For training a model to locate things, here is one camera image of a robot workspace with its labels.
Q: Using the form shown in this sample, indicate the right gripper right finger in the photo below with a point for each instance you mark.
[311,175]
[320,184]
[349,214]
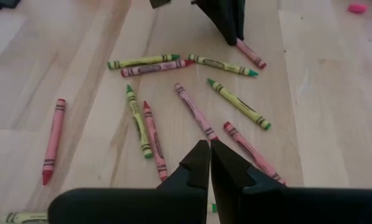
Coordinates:
[267,205]

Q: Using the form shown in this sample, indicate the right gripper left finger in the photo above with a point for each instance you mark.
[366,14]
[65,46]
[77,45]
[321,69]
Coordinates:
[173,205]

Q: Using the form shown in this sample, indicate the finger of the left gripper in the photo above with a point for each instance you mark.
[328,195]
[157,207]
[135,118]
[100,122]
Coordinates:
[158,3]
[226,18]

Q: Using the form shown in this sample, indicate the red crayon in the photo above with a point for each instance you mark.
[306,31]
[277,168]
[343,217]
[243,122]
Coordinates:
[53,140]
[195,112]
[155,140]
[251,150]
[251,54]
[156,68]

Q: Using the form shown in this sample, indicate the pink pencil cap eraser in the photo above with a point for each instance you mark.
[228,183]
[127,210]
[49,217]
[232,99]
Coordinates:
[357,8]

